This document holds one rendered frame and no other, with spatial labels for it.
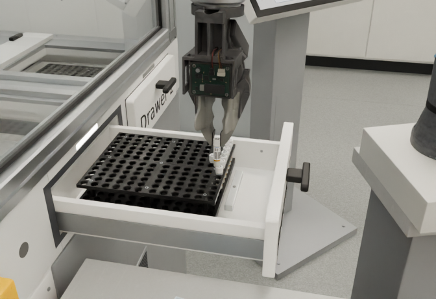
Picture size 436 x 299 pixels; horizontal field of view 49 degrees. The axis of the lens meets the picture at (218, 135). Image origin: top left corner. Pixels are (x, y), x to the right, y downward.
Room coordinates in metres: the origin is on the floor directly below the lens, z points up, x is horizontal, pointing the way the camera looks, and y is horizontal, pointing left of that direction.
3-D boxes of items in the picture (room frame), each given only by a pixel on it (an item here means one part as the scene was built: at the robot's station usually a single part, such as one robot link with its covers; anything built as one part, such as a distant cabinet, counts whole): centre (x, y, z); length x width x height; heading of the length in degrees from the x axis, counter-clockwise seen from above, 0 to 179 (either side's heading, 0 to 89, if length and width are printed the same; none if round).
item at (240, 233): (0.68, 0.10, 0.86); 0.40 x 0.26 x 0.06; 78
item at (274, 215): (0.64, -0.10, 0.87); 0.29 x 0.02 x 0.11; 168
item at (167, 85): (1.01, 0.12, 0.91); 0.07 x 0.04 x 0.01; 168
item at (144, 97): (1.01, 0.15, 0.87); 0.29 x 0.02 x 0.11; 168
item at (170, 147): (0.68, 0.10, 0.87); 0.22 x 0.18 x 0.06; 78
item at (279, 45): (1.63, -0.25, 0.51); 0.50 x 0.45 x 1.02; 36
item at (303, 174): (0.63, -0.13, 0.91); 0.07 x 0.04 x 0.01; 168
